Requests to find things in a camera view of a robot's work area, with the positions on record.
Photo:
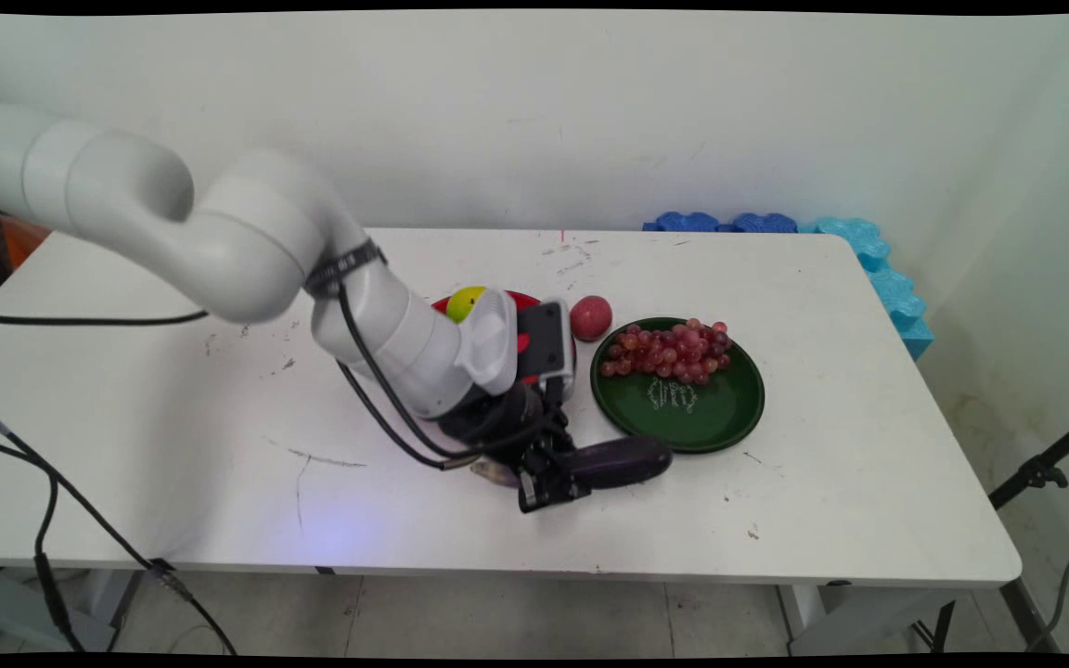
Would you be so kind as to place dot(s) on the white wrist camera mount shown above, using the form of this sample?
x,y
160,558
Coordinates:
x,y
493,339

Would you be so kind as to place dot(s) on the dark green round plate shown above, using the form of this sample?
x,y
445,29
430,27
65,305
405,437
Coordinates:
x,y
683,417

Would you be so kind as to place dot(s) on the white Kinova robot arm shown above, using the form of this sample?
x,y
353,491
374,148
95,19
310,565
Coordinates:
x,y
247,241

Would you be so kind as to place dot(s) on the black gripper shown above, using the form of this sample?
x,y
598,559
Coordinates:
x,y
497,422

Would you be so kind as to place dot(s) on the purple eggplant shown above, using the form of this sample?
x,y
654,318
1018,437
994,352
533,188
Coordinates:
x,y
623,461

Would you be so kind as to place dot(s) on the small red round fruit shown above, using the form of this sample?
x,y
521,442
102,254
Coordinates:
x,y
591,318

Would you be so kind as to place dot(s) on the light blue foam mat stack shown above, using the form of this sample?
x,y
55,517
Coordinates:
x,y
896,297

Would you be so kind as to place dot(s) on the red round plate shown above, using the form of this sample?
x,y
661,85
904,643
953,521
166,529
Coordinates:
x,y
511,299

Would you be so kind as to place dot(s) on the red grape bunch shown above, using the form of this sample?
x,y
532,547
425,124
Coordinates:
x,y
669,353

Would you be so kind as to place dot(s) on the grey table leg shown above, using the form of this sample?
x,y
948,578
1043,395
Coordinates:
x,y
24,612
859,617

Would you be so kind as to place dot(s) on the dark blue foam mat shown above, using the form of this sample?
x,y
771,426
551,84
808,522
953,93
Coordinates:
x,y
686,222
765,223

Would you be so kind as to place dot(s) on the black tripod stand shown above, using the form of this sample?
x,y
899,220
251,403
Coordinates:
x,y
1040,473

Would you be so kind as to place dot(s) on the orange object behind table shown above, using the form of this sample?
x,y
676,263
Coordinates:
x,y
24,239

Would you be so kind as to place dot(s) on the green yellow round fruit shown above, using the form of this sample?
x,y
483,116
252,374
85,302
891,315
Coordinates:
x,y
464,302

